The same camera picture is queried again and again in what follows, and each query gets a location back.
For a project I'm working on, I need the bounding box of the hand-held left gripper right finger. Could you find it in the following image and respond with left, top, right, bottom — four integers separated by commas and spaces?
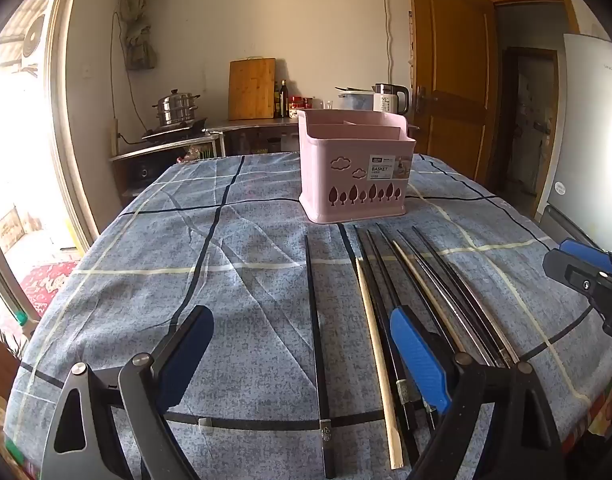
390, 307, 567, 480

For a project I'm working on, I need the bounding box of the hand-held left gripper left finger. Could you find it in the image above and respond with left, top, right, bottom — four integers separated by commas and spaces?
38, 305, 215, 480

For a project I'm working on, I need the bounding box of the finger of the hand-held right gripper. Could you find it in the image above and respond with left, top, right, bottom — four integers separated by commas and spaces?
543, 247, 612, 345
560, 238, 612, 281

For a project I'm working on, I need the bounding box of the steel chopstick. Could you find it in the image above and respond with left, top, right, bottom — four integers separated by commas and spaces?
397, 230, 509, 367
411, 226, 523, 365
376, 223, 497, 368

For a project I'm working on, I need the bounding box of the pink plastic utensil basket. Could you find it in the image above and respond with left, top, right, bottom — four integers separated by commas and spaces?
298, 108, 417, 224

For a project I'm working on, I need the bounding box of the blue plaid tablecloth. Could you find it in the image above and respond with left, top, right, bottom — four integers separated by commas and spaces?
3, 152, 594, 480

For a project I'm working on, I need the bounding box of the white refrigerator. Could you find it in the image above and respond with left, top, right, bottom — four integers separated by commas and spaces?
533, 34, 612, 256

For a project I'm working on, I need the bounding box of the red patterned rug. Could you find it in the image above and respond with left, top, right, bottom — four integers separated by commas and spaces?
20, 260, 80, 322

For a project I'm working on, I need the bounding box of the black kitchen appliance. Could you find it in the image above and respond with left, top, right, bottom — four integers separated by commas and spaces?
127, 161, 157, 182

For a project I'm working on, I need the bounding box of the low steel stand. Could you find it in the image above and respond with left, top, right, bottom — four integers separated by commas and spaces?
110, 130, 223, 196

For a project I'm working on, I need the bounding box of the black cooktop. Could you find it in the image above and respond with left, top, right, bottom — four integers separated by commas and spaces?
142, 119, 209, 142

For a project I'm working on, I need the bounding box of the wooden door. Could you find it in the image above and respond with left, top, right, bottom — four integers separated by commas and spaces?
407, 0, 499, 196

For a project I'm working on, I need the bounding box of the steel steamer pot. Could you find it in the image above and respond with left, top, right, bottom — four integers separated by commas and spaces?
153, 89, 201, 126

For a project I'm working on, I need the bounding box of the white electric kettle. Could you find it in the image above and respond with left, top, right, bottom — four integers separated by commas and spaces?
373, 82, 411, 116

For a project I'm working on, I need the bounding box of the clear plastic container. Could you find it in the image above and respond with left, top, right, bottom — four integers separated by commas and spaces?
338, 91, 375, 111

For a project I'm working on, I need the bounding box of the bamboo cutting board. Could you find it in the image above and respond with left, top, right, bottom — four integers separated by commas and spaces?
228, 57, 277, 121

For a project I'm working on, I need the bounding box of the tied beige curtain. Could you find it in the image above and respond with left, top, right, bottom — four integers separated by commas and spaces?
120, 0, 157, 72

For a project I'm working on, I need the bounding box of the air conditioner outdoor unit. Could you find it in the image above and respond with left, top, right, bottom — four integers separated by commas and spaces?
20, 10, 52, 70

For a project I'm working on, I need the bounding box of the white window frame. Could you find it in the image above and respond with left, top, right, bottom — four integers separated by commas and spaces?
44, 0, 154, 261

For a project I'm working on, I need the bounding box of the thin dark wall cable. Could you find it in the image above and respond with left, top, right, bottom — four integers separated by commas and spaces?
110, 10, 154, 133

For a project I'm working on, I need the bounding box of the white wall cable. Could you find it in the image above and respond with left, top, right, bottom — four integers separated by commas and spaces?
380, 0, 395, 86

